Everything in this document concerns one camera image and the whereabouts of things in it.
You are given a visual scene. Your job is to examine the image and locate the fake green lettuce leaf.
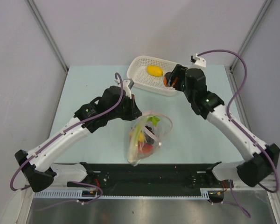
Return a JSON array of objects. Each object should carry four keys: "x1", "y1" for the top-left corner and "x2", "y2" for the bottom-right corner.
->
[{"x1": 147, "y1": 116, "x2": 160, "y2": 126}]

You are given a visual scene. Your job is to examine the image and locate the white perforated plastic basket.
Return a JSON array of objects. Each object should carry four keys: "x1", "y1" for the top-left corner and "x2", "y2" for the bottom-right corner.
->
[{"x1": 126, "y1": 56, "x2": 177, "y2": 96}]

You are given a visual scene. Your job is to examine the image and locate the orange fake orange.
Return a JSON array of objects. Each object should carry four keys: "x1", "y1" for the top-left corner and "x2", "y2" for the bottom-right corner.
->
[{"x1": 163, "y1": 76, "x2": 178, "y2": 87}]

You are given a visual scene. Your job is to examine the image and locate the fake black grape bunch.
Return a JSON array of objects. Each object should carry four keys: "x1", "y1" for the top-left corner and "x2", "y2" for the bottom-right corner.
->
[{"x1": 143, "y1": 125, "x2": 156, "y2": 144}]

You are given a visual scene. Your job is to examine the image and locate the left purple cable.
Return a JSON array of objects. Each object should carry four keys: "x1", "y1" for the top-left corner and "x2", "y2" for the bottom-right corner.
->
[{"x1": 9, "y1": 72, "x2": 126, "y2": 191}]

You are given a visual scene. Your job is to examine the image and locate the yellow fake bell pepper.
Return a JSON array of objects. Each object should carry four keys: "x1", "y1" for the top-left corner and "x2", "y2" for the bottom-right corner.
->
[{"x1": 138, "y1": 131, "x2": 146, "y2": 142}]

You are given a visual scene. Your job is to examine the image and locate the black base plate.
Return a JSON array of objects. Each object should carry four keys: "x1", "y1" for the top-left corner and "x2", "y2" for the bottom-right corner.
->
[{"x1": 67, "y1": 162, "x2": 229, "y2": 197}]

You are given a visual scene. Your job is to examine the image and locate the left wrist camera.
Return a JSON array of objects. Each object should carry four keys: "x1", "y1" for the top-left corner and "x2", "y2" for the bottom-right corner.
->
[{"x1": 114, "y1": 78, "x2": 134, "y2": 96}]

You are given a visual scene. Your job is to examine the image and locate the fake watermelon slice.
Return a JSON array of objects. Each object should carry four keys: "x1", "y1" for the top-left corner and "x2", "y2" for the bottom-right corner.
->
[{"x1": 140, "y1": 143, "x2": 154, "y2": 154}]

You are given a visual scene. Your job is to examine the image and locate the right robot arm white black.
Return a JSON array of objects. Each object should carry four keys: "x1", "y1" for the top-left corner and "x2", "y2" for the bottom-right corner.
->
[{"x1": 163, "y1": 64, "x2": 280, "y2": 187}]

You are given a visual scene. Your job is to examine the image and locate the clear zip top bag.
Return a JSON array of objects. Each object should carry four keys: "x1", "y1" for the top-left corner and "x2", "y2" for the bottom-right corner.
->
[{"x1": 127, "y1": 111, "x2": 173, "y2": 166}]

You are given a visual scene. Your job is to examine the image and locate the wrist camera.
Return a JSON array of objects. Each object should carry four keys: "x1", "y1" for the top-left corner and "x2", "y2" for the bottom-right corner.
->
[
  {"x1": 114, "y1": 78, "x2": 134, "y2": 96},
  {"x1": 190, "y1": 54, "x2": 206, "y2": 70}
]

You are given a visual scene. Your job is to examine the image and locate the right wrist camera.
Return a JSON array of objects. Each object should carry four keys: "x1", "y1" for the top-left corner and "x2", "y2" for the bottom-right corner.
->
[{"x1": 190, "y1": 54, "x2": 206, "y2": 70}]

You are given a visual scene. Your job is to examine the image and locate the dark purple fake plum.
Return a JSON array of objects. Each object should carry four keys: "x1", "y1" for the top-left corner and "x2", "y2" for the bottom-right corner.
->
[{"x1": 164, "y1": 72, "x2": 172, "y2": 78}]

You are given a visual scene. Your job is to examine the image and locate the yellow fake lemon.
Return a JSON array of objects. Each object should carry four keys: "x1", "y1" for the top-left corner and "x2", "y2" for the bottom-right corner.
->
[{"x1": 147, "y1": 65, "x2": 163, "y2": 77}]

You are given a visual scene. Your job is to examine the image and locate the white slotted cable duct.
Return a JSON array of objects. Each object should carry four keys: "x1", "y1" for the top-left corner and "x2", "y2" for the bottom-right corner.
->
[{"x1": 34, "y1": 189, "x2": 103, "y2": 198}]

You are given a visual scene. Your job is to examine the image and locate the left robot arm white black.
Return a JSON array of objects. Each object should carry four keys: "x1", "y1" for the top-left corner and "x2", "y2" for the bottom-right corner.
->
[{"x1": 15, "y1": 84, "x2": 142, "y2": 192}]

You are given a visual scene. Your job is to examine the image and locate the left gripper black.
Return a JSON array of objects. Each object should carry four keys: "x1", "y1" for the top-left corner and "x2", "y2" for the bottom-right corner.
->
[{"x1": 108, "y1": 94, "x2": 142, "y2": 121}]

